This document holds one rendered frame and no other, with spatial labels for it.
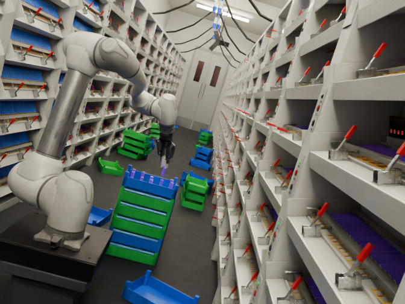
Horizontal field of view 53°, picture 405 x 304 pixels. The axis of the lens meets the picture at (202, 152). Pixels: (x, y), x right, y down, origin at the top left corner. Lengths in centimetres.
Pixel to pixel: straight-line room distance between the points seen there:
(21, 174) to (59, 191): 21
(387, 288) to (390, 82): 35
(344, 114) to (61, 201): 107
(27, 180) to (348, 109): 124
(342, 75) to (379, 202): 52
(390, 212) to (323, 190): 52
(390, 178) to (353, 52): 51
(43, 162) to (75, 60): 44
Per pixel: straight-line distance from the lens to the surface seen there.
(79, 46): 178
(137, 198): 224
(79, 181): 164
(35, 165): 175
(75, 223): 166
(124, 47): 169
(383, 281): 76
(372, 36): 118
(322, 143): 114
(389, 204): 67
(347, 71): 115
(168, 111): 213
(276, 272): 121
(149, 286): 215
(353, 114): 116
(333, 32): 137
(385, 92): 83
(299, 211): 116
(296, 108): 183
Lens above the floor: 99
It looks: 8 degrees down
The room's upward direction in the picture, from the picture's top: 17 degrees clockwise
